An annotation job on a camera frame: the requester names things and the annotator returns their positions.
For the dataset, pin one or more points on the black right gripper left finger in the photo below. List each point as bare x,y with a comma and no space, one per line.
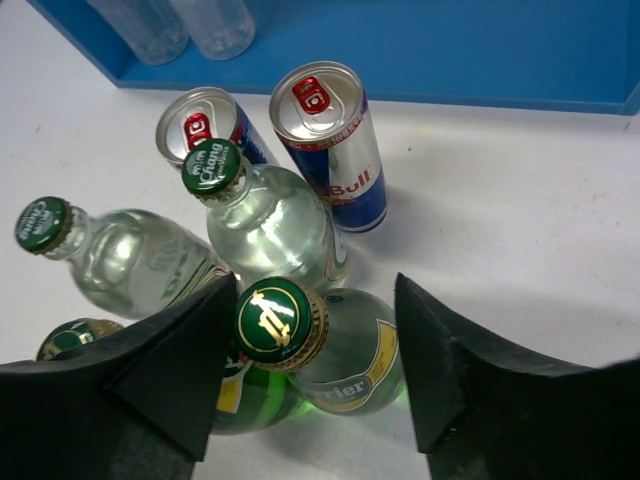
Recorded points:
137,404

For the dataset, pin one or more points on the Red Bull can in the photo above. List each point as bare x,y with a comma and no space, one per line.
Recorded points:
320,113
204,113

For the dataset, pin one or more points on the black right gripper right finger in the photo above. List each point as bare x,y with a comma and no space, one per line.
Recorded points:
484,407

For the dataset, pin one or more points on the plastic water bottle blue label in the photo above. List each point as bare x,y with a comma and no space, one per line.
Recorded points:
152,29

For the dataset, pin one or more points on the blue shelf yellow board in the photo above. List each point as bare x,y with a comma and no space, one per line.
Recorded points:
576,56

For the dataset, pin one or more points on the green Perrier bottle yellow label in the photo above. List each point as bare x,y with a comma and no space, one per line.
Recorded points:
339,348

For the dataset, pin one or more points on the clear Chang water bottle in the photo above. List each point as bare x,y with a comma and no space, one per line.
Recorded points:
264,220

